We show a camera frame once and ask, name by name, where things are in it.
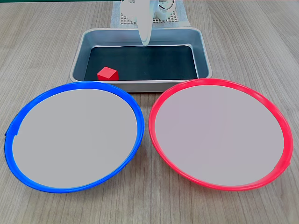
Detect black tray mat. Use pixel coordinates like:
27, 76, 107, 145
83, 45, 199, 82

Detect steel tray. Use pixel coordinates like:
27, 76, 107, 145
69, 27, 213, 93

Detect blue-rimmed white plate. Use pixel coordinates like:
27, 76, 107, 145
4, 81, 145, 194

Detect red-rimmed white plate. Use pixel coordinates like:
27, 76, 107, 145
148, 78, 294, 192

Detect small red cube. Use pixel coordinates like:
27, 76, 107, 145
97, 66, 119, 81

